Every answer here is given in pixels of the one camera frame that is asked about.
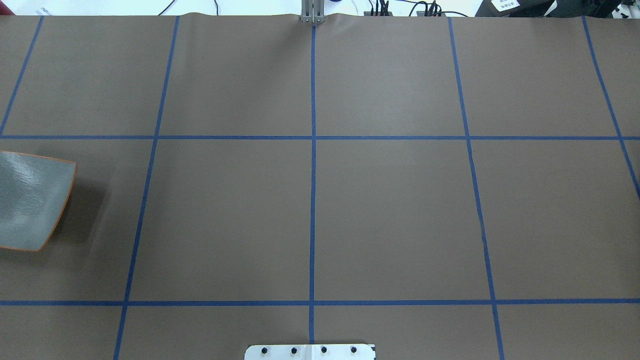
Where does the grey square plate orange rim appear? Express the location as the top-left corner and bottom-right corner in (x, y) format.
(0, 150), (77, 252)

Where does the brown paper table cover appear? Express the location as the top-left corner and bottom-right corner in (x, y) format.
(1, 13), (639, 360)

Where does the white pillar with base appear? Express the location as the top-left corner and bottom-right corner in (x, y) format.
(244, 343), (377, 360)

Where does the black box with label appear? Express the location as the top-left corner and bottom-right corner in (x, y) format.
(474, 0), (557, 18)

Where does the aluminium frame post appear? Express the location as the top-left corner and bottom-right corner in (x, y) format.
(300, 0), (326, 26)

